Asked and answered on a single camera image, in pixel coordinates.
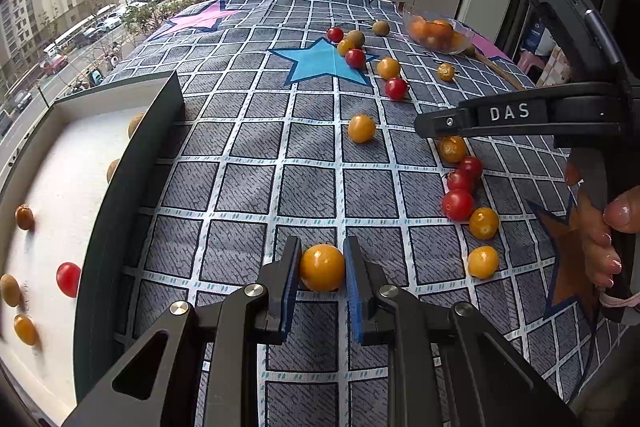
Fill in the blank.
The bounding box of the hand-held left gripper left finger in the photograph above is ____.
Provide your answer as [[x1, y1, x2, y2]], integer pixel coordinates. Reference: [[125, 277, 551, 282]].
[[62, 236, 303, 427]]

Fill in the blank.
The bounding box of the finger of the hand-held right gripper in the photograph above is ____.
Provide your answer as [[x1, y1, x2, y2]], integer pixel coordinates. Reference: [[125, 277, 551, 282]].
[[414, 93, 553, 140]]

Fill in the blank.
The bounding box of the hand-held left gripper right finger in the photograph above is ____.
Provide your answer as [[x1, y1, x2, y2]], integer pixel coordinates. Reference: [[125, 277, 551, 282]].
[[342, 236, 581, 427]]

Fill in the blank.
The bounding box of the clear glass bowl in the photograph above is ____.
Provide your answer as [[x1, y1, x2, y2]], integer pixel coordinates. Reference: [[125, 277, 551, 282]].
[[400, 2, 475, 55]]

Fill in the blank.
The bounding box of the dark shallow box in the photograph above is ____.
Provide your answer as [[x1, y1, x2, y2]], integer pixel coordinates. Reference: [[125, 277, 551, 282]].
[[0, 69, 186, 427]]

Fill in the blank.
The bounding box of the person's right forearm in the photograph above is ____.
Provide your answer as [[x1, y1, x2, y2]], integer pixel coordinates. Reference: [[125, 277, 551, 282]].
[[570, 307, 640, 427]]

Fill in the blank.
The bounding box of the person's right hand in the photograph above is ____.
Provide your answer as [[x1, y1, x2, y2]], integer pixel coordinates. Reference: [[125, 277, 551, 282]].
[[564, 161, 640, 303]]

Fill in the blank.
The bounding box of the pink plastic stool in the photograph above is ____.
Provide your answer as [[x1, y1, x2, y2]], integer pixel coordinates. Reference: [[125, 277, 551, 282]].
[[517, 49, 548, 80]]

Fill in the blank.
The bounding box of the tall patterned gift box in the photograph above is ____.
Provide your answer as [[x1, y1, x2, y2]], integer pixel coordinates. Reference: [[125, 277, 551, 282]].
[[542, 47, 571, 88]]

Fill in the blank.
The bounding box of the white and blue shopping bag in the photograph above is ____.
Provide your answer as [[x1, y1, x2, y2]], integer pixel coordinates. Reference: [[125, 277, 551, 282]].
[[522, 14, 546, 52]]

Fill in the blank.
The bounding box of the grey checked star tablecloth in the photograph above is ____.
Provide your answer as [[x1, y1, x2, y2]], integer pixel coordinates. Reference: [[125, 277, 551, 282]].
[[100, 0, 601, 427]]

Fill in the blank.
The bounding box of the olive cherry tomato in tray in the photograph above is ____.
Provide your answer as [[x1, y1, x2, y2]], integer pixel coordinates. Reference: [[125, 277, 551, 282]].
[[0, 273, 22, 308]]

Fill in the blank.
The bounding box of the pink hair tie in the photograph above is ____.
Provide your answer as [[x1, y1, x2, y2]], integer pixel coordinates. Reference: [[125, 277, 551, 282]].
[[597, 289, 640, 308]]

